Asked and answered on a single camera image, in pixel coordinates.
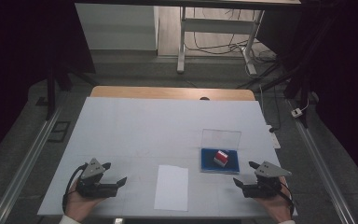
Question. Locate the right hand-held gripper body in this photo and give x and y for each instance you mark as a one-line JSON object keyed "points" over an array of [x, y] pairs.
{"points": [[265, 186]]}

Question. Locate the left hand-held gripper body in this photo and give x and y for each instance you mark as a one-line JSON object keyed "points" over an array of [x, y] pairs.
{"points": [[90, 186]]}

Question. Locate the red stamp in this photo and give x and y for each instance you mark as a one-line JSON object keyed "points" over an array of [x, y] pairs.
{"points": [[221, 157]]}

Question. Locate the blue ink pad box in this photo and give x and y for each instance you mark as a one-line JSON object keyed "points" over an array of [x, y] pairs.
{"points": [[208, 162]]}

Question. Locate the person's left hand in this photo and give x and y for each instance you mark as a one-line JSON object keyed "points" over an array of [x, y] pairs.
{"points": [[77, 207]]}

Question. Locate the person's right hand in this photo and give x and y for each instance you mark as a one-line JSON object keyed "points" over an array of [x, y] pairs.
{"points": [[278, 207]]}

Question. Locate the white power strip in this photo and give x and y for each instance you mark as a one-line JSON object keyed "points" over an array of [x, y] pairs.
{"points": [[275, 140]]}

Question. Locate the white paper sheet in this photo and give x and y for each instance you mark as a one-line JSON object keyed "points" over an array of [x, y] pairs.
{"points": [[171, 189]]}

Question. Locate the white plug adapter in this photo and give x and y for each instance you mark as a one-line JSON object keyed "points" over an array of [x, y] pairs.
{"points": [[296, 112]]}

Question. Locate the black stand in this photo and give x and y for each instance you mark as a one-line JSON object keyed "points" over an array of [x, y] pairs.
{"points": [[51, 93]]}

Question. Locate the white cabinet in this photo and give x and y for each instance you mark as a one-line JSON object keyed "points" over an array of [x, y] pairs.
{"points": [[118, 28]]}

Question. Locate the metal floor rail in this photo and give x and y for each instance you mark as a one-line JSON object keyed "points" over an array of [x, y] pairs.
{"points": [[320, 161], [24, 155]]}

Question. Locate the black rectangular floor frame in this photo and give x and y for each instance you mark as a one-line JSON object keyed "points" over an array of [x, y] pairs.
{"points": [[53, 132]]}

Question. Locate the white desk frame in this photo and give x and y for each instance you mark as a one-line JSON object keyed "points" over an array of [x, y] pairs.
{"points": [[217, 25]]}

